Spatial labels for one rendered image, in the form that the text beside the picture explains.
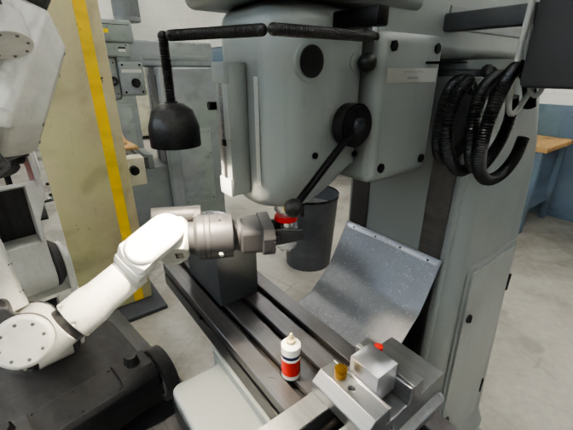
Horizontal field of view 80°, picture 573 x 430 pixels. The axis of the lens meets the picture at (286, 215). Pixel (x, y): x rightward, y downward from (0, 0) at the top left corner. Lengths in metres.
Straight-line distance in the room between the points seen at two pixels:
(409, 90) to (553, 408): 1.93
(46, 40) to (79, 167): 1.53
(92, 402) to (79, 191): 1.32
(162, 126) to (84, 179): 1.83
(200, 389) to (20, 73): 0.74
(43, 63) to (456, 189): 0.87
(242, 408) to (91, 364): 0.75
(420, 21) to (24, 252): 1.07
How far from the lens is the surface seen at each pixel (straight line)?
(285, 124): 0.53
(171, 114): 0.51
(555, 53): 0.61
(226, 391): 0.93
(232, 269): 0.94
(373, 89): 0.63
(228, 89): 0.56
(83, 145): 2.28
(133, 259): 0.64
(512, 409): 2.23
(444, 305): 1.02
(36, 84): 0.77
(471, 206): 0.91
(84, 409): 1.34
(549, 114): 4.78
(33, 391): 1.51
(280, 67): 0.53
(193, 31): 0.49
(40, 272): 1.17
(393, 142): 0.68
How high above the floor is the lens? 1.54
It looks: 23 degrees down
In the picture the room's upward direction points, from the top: straight up
